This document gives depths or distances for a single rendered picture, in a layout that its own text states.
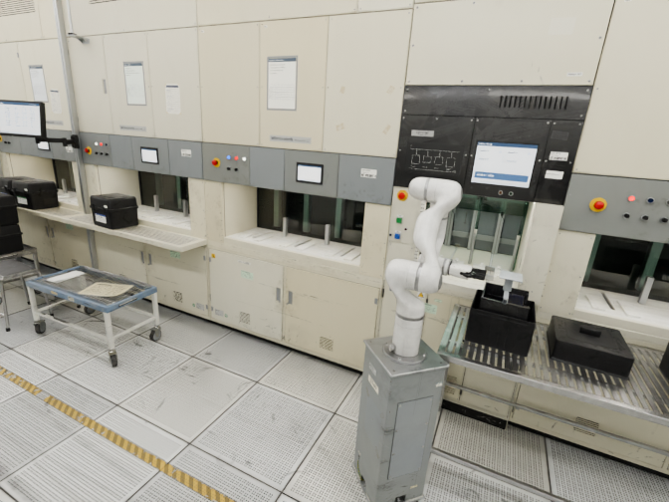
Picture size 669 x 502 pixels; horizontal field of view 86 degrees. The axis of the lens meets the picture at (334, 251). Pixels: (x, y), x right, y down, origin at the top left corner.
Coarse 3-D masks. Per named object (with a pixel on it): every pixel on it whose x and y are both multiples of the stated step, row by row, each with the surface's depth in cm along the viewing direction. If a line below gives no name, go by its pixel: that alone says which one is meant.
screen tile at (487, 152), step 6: (480, 150) 190; (486, 150) 189; (492, 150) 188; (504, 150) 185; (486, 156) 189; (492, 156) 188; (498, 156) 187; (480, 162) 191; (486, 162) 190; (492, 162) 189; (498, 162) 188; (480, 168) 192; (486, 168) 191; (492, 168) 190; (498, 168) 188
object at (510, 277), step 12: (504, 276) 168; (516, 276) 169; (492, 288) 185; (504, 288) 171; (516, 288) 181; (492, 300) 165; (504, 300) 163; (492, 312) 168; (504, 312) 165; (516, 312) 163; (528, 312) 161
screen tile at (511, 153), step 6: (510, 150) 184; (516, 150) 183; (522, 150) 182; (528, 150) 181; (510, 156) 185; (516, 156) 184; (522, 156) 182; (528, 156) 181; (528, 162) 182; (504, 168) 187; (510, 168) 186; (516, 168) 185; (522, 168) 184; (528, 168) 183
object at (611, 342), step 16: (560, 320) 178; (560, 336) 163; (576, 336) 164; (592, 336) 165; (608, 336) 166; (560, 352) 160; (576, 352) 157; (592, 352) 154; (608, 352) 152; (624, 352) 153; (592, 368) 156; (608, 368) 153; (624, 368) 150
